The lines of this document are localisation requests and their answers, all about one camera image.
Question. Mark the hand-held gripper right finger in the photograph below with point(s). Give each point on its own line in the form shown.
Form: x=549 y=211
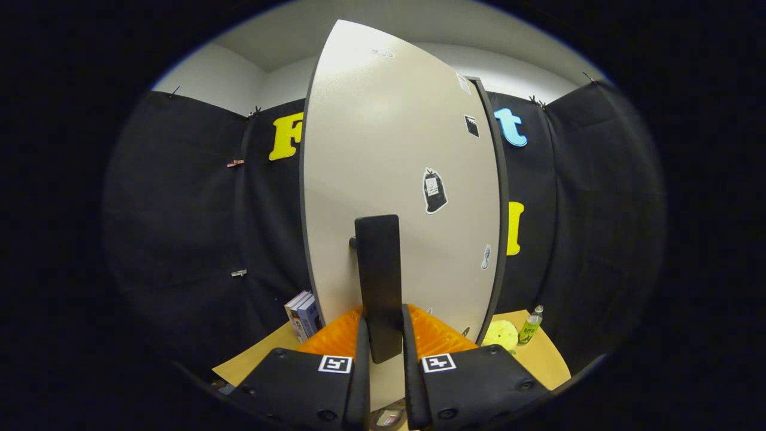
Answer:
x=479 y=383

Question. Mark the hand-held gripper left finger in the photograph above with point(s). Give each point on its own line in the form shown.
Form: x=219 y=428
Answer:
x=299 y=383

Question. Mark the brown fuzzy shoe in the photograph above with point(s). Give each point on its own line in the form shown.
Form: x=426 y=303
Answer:
x=388 y=418

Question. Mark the grey shoe cabinet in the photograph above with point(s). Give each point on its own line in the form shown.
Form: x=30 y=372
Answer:
x=504 y=191

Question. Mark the yellow green plush toy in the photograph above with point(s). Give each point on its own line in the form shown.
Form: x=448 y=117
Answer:
x=501 y=335

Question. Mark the white spine paperback book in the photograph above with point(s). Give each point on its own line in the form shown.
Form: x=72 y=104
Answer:
x=294 y=314

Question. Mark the green label plastic bottle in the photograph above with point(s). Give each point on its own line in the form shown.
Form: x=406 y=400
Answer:
x=530 y=328

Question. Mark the black backdrop cloth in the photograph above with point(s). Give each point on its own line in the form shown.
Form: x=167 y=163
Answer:
x=179 y=209

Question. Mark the red clip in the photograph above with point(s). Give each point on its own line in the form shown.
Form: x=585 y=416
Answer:
x=235 y=163

